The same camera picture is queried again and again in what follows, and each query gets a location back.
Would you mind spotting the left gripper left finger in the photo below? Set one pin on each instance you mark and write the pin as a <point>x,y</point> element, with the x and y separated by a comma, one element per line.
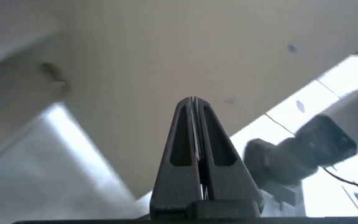
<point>179,186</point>

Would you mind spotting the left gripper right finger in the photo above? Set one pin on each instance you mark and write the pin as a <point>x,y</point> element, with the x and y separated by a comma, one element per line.
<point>228,183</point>

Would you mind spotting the beige wooden table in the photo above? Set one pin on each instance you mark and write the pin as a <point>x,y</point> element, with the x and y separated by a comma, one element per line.
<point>172,56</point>

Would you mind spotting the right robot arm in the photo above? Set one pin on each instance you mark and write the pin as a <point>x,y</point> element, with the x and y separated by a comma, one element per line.
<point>322,143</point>

